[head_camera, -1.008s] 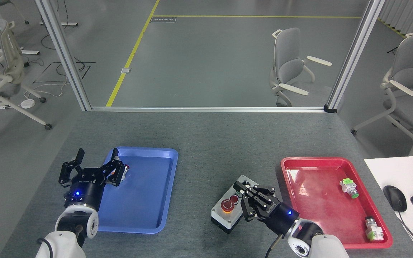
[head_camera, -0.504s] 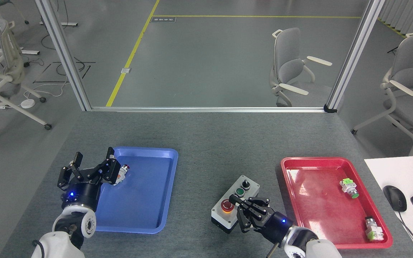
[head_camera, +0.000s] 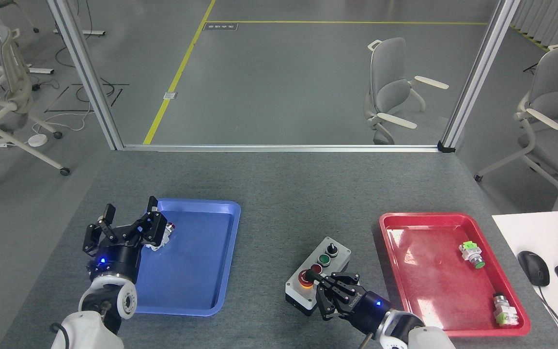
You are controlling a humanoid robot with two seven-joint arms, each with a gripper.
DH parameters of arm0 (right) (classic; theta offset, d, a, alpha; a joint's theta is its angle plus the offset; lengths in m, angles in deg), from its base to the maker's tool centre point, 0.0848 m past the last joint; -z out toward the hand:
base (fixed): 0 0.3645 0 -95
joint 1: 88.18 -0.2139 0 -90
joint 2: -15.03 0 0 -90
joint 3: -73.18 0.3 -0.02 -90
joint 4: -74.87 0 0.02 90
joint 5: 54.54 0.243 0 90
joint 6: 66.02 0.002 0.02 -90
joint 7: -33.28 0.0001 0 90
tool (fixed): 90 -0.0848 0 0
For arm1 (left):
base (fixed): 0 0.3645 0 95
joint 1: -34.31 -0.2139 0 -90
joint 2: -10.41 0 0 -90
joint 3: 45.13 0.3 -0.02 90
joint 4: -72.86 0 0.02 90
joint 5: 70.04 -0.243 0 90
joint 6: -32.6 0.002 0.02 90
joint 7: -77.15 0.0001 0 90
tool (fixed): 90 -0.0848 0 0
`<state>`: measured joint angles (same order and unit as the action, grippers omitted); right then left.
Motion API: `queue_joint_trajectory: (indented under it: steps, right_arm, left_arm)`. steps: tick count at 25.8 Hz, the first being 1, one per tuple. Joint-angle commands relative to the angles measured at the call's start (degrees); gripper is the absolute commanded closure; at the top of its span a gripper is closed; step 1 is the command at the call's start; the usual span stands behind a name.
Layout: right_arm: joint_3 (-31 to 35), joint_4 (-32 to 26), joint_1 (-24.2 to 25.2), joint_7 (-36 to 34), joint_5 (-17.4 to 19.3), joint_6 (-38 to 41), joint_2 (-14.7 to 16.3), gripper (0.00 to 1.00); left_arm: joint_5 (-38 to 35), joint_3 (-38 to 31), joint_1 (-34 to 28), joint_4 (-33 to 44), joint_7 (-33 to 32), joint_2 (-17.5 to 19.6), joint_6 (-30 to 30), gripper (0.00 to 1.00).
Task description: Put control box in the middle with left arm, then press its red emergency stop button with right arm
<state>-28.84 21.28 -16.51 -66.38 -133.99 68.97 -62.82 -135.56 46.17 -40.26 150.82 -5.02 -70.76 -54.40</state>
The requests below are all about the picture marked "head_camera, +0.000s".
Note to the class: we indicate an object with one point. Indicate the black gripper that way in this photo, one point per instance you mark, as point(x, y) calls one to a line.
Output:
point(116, 261)
point(368, 308)

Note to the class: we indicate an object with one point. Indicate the grey control box with buttons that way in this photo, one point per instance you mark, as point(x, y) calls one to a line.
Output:
point(325, 259)

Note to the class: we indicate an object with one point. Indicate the red push button orange block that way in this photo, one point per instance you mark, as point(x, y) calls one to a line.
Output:
point(170, 232)

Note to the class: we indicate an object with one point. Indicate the silver push button green block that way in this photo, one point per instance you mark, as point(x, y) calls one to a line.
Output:
point(505, 310)

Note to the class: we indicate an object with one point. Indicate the blue plastic tray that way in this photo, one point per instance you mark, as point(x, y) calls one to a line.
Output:
point(196, 261)

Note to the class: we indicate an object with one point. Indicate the red plastic tray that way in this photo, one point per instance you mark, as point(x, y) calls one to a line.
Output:
point(434, 286)

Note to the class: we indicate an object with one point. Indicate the white round floor disc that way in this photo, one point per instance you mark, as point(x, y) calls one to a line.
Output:
point(37, 140)

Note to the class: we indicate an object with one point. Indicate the metal floor socket plate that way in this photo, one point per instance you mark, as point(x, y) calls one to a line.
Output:
point(170, 95)

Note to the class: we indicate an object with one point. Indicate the white mesh office chair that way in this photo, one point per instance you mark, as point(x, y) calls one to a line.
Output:
point(15, 92)

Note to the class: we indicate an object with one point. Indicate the white desk foot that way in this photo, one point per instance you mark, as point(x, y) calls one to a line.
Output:
point(90, 32)
point(37, 71)

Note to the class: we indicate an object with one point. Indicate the black computer mouse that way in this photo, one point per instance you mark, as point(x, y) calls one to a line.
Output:
point(533, 267)

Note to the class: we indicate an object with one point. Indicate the grey office chair white armrests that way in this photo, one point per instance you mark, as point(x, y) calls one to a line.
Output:
point(388, 92)

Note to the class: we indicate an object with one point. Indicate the white side table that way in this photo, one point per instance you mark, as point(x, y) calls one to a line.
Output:
point(540, 230)

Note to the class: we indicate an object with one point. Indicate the dark floor label sign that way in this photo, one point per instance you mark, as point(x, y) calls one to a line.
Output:
point(221, 26)

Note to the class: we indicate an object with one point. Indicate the white pleated curtain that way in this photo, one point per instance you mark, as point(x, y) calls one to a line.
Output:
point(550, 19)

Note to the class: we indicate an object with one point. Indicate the green push button switch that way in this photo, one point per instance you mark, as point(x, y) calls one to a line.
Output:
point(472, 254)

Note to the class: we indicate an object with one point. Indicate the silver aluminium rail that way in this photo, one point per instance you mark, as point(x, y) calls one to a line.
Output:
point(279, 148)

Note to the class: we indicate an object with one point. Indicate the silver aluminium post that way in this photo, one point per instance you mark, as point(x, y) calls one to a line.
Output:
point(85, 72)
point(477, 72)

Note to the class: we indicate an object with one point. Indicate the black corner bracket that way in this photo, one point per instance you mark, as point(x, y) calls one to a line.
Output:
point(446, 147)

